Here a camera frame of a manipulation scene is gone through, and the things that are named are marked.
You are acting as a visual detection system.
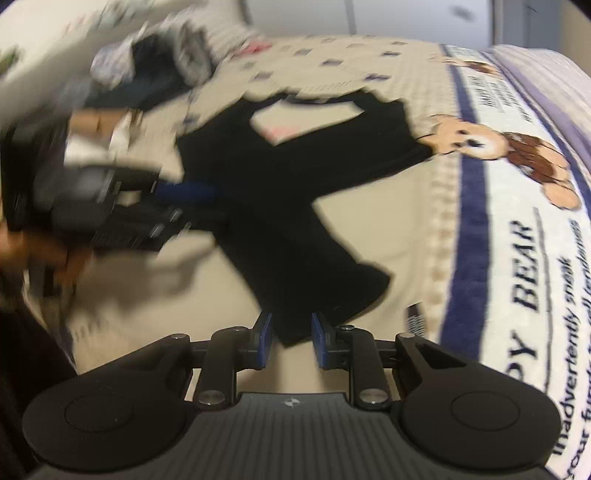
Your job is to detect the person's left hand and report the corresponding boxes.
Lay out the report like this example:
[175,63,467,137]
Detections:
[0,225,95,288]

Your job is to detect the purple plaid quilt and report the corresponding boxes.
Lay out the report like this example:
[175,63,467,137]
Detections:
[487,43,591,195]

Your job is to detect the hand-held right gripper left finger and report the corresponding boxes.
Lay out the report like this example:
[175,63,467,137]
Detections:
[122,311,275,411]

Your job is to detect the folded grey garment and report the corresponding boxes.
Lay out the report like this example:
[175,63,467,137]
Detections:
[174,17,215,88]

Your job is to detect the folded dark jeans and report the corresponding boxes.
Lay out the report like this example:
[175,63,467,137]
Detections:
[130,33,186,89]

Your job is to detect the tan garment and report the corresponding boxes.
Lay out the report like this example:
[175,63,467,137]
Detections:
[68,110,136,136]

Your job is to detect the pink cloth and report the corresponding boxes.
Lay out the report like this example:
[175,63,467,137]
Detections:
[235,39,274,59]

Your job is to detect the white and teal wardrobe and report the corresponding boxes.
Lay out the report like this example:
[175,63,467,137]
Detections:
[244,0,496,48]

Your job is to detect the black and beige bear shirt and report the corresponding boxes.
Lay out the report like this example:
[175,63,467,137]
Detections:
[174,90,438,348]

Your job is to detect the white garment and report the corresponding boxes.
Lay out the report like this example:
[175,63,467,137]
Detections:
[64,124,137,164]

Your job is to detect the dark grey garment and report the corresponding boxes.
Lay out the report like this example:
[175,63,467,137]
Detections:
[85,76,188,113]

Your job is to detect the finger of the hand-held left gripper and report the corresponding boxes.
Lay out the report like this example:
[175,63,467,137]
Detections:
[93,202,232,253]
[115,171,223,209]

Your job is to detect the beige bear print blanket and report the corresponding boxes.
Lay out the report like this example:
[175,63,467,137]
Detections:
[46,34,591,480]

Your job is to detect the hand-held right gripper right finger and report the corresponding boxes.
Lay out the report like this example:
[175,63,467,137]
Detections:
[311,311,462,411]

